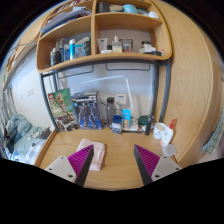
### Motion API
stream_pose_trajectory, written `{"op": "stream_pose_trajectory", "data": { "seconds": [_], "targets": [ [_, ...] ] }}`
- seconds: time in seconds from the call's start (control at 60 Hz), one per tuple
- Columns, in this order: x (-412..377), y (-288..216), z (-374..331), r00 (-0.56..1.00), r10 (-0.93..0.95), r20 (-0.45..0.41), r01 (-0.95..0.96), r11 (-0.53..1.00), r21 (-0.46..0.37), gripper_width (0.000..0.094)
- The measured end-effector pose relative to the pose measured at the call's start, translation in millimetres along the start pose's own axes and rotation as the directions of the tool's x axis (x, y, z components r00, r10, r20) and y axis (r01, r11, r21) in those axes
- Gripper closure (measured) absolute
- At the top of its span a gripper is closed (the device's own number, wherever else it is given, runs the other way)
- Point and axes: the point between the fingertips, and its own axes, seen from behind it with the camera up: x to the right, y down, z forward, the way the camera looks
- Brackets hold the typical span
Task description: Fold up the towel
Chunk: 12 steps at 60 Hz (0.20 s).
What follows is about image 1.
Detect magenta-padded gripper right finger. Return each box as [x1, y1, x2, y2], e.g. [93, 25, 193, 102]
[133, 143, 183, 186]

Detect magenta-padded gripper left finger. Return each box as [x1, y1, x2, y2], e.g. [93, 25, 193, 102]
[44, 144, 95, 187]

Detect pale pink towel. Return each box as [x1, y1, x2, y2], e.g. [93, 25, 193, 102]
[76, 138, 107, 172]

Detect clear plastic cup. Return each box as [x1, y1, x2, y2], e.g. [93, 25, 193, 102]
[161, 143, 177, 158]

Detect white bottle with red cap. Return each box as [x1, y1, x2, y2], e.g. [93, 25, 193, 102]
[160, 118, 178, 148]

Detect white mug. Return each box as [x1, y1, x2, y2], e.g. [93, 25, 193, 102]
[153, 122, 167, 140]

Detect dark slim bottle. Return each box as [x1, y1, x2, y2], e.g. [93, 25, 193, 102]
[144, 115, 155, 136]

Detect dark green bowl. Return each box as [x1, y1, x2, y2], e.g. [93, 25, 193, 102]
[138, 115, 149, 127]

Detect dark laptop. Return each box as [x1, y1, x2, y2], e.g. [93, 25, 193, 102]
[38, 128, 53, 139]

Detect light blue orange packet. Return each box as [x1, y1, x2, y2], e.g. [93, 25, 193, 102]
[122, 108, 132, 130]

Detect blue robot model box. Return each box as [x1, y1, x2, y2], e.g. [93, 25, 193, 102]
[70, 90, 103, 131]

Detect green toy figure box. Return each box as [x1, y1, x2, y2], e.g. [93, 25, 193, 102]
[47, 87, 80, 133]

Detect clear water bottle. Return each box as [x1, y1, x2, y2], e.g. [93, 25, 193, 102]
[106, 96, 117, 129]

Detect bed with blue bedding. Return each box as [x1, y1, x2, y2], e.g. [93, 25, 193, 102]
[0, 113, 54, 164]

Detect green checkered cloth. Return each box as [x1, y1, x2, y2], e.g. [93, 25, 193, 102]
[203, 113, 224, 154]

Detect white desk lamp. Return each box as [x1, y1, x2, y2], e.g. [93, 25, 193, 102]
[81, 73, 139, 132]

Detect wooden shelf unit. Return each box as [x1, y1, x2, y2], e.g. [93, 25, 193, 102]
[35, 0, 174, 74]

